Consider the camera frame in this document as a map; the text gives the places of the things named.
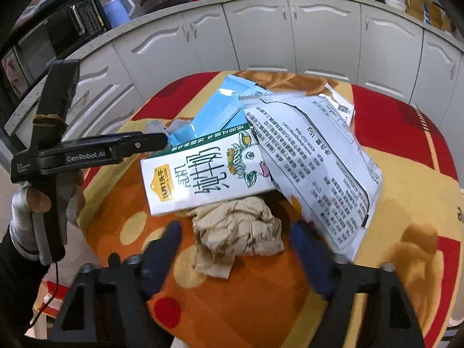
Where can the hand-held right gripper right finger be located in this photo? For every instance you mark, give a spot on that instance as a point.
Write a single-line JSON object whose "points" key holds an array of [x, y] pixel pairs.
{"points": [[308, 257]]}

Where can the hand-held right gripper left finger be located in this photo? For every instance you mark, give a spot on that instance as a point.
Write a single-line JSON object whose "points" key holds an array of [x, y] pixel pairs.
{"points": [[163, 253]]}

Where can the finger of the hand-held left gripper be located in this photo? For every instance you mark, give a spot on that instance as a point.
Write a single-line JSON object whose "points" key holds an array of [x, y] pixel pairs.
{"points": [[145, 143]]}

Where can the white milk carton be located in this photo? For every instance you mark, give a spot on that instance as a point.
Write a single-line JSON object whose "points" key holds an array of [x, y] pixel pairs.
{"points": [[188, 185]]}

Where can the brown paper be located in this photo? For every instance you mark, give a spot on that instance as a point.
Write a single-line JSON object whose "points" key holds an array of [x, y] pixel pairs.
{"points": [[235, 232]]}

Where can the blue packet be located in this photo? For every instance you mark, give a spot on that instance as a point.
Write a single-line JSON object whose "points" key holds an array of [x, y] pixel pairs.
{"points": [[221, 108]]}

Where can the white printed packet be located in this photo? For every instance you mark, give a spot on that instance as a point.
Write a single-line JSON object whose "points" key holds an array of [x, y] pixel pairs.
{"points": [[319, 174]]}

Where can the torn white paper package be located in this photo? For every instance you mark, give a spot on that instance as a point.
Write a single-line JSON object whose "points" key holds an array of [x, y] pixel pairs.
{"points": [[340, 107]]}

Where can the person's left forearm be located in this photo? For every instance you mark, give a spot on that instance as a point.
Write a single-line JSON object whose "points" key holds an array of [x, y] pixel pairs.
{"points": [[18, 290]]}

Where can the person's left hand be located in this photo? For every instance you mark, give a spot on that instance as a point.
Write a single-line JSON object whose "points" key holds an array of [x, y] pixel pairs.
{"points": [[21, 221]]}

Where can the black microwave oven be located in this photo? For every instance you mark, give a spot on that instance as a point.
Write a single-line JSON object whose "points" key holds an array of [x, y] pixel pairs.
{"points": [[40, 43]]}

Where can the rose printed blanket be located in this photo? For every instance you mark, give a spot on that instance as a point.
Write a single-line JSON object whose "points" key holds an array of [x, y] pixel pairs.
{"points": [[224, 308]]}

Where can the blue electric kettle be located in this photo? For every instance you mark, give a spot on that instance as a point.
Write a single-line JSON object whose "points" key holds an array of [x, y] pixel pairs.
{"points": [[118, 11]]}

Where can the speckled kitchen countertop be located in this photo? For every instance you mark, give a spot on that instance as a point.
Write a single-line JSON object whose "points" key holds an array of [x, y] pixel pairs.
{"points": [[163, 21]]}

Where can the white lower cabinets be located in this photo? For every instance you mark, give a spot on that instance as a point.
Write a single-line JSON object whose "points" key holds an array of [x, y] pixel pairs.
{"points": [[253, 32]]}

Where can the wooden cutting board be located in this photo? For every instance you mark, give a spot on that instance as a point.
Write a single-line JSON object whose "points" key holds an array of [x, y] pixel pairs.
{"points": [[417, 3]]}

